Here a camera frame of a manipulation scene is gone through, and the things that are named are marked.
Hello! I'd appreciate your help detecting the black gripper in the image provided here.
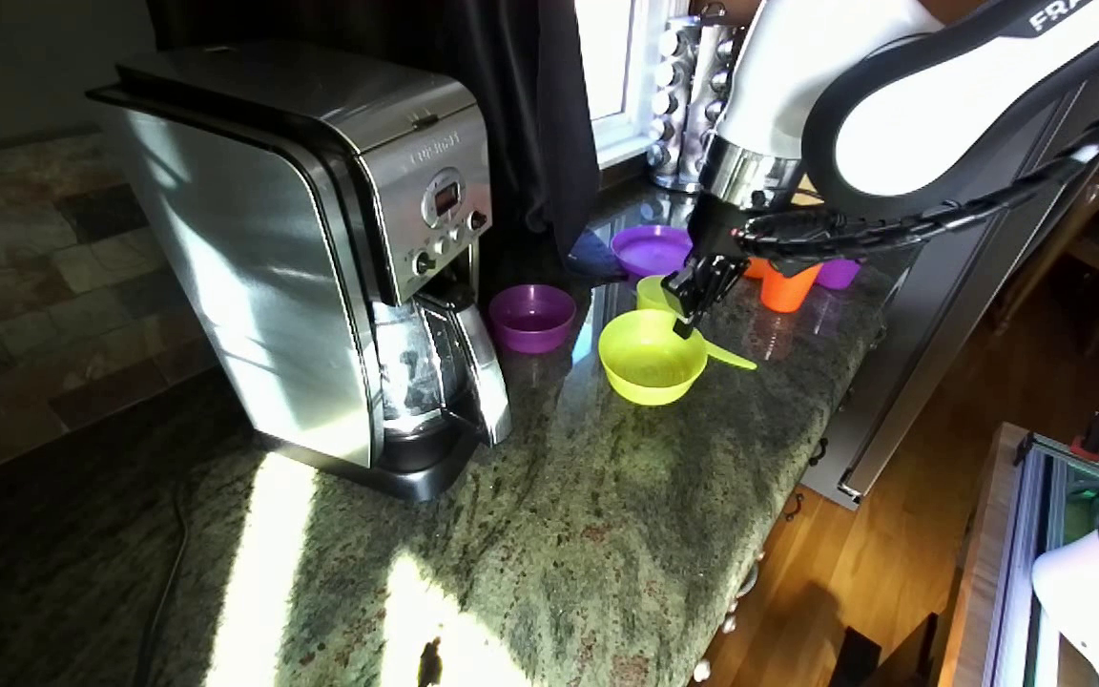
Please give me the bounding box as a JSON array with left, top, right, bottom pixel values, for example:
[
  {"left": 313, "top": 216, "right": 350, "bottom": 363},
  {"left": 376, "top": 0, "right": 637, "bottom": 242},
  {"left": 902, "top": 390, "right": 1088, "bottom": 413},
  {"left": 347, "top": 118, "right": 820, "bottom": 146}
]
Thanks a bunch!
[{"left": 667, "top": 191, "right": 770, "bottom": 345}]

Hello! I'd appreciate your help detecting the yellow-green cup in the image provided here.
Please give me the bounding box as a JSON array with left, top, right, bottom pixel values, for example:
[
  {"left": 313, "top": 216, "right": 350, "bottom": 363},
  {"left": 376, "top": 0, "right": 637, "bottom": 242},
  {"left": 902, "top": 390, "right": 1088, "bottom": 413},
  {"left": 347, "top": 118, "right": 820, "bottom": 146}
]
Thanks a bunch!
[{"left": 594, "top": 305, "right": 712, "bottom": 413}]

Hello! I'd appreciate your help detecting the yellow plastic cup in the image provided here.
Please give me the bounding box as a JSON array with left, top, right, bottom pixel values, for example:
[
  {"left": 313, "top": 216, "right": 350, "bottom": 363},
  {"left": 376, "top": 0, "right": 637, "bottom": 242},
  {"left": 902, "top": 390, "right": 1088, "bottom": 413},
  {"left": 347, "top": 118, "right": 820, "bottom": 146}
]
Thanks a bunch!
[{"left": 633, "top": 275, "right": 687, "bottom": 322}]

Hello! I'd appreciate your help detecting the orange plastic cup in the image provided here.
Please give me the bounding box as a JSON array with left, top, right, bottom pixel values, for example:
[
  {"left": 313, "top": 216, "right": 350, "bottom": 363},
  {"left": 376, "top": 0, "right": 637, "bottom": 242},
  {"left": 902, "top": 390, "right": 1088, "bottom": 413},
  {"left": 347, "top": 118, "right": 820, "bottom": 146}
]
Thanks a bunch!
[{"left": 756, "top": 258, "right": 829, "bottom": 317}]

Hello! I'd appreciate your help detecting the small blue plastic cup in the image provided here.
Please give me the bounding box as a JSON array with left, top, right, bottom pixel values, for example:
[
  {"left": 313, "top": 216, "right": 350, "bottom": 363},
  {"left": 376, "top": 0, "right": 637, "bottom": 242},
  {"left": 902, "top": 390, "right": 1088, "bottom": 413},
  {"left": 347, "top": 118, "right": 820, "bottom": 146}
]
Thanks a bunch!
[{"left": 563, "top": 224, "right": 626, "bottom": 288}]

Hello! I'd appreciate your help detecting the purple plastic cup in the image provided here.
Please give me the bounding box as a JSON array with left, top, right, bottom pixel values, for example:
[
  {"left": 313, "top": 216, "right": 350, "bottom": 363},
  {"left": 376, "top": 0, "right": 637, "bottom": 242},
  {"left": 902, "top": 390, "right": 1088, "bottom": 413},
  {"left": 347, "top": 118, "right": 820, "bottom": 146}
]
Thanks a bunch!
[{"left": 817, "top": 258, "right": 865, "bottom": 298}]

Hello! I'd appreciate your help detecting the purple plastic plate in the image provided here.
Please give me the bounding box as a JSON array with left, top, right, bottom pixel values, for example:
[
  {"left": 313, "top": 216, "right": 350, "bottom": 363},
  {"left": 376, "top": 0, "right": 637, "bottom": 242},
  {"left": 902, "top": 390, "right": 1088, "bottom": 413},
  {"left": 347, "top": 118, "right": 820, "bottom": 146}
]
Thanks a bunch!
[{"left": 608, "top": 221, "right": 700, "bottom": 288}]

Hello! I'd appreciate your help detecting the metal spice jar rack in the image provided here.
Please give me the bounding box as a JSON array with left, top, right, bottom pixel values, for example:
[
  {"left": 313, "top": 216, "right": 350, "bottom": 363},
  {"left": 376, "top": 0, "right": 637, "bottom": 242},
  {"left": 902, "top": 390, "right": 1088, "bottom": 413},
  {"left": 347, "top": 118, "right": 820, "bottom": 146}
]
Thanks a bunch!
[{"left": 641, "top": 12, "right": 735, "bottom": 199}]

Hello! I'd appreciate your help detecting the grey steel refrigerator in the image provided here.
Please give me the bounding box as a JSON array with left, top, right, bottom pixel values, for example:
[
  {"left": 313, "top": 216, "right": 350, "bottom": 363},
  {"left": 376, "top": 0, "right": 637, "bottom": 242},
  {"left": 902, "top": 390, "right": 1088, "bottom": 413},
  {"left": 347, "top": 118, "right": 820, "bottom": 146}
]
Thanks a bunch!
[{"left": 803, "top": 74, "right": 1099, "bottom": 516}]

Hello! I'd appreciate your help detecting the glass coffee carafe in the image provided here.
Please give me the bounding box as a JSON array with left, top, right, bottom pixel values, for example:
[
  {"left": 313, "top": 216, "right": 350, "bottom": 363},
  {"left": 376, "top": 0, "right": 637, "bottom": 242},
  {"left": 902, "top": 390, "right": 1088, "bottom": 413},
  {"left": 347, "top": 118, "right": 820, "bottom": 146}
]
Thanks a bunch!
[{"left": 371, "top": 298, "right": 514, "bottom": 478}]

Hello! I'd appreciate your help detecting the grey storage bin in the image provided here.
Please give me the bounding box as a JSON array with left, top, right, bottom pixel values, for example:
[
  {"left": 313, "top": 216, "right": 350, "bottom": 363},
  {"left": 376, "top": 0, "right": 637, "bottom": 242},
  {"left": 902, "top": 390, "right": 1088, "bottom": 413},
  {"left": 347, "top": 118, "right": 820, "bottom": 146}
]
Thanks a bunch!
[{"left": 934, "top": 422, "right": 1099, "bottom": 687}]

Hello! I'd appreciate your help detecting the stainless steel coffee maker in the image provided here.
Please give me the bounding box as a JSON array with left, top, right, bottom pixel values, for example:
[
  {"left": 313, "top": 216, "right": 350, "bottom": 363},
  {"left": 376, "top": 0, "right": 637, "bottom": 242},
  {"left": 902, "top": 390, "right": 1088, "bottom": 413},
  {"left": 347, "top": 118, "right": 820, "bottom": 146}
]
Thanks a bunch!
[{"left": 85, "top": 40, "right": 514, "bottom": 506}]

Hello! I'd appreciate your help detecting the white window frame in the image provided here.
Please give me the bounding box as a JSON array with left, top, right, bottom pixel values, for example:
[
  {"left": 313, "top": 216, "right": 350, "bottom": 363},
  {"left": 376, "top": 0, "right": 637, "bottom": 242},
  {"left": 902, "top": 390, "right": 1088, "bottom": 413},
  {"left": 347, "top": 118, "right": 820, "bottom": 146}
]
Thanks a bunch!
[{"left": 572, "top": 0, "right": 694, "bottom": 174}]

